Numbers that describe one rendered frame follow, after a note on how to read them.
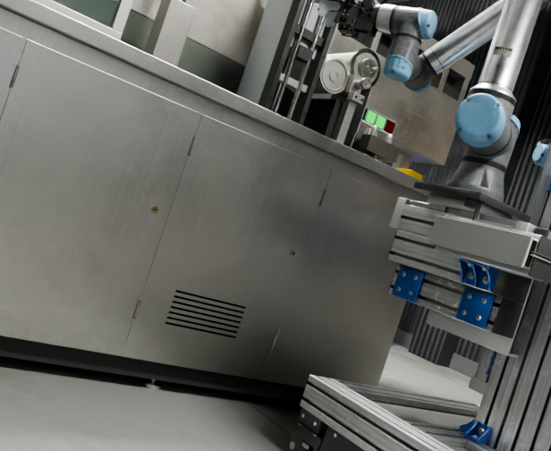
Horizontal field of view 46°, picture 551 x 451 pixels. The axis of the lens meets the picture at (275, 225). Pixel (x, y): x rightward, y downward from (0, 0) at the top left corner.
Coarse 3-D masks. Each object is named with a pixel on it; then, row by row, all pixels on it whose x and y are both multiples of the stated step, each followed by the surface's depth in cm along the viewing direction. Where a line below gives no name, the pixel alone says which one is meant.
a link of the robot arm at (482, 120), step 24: (528, 0) 157; (504, 24) 159; (528, 24) 157; (504, 48) 157; (504, 72) 157; (480, 96) 155; (504, 96) 156; (456, 120) 158; (480, 120) 155; (504, 120) 154; (480, 144) 158; (504, 144) 163
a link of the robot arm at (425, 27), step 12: (396, 12) 173; (408, 12) 172; (420, 12) 170; (432, 12) 170; (396, 24) 173; (408, 24) 171; (420, 24) 170; (432, 24) 171; (420, 36) 172; (432, 36) 173
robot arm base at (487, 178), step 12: (468, 156) 171; (468, 168) 169; (480, 168) 168; (492, 168) 167; (504, 168) 170; (456, 180) 170; (468, 180) 167; (480, 180) 167; (492, 180) 167; (492, 192) 166
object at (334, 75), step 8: (328, 64) 235; (336, 64) 237; (344, 64) 238; (328, 72) 235; (336, 72) 237; (344, 72) 239; (328, 80) 236; (336, 80) 237; (344, 80) 240; (288, 88) 256; (328, 88) 236; (336, 88) 238
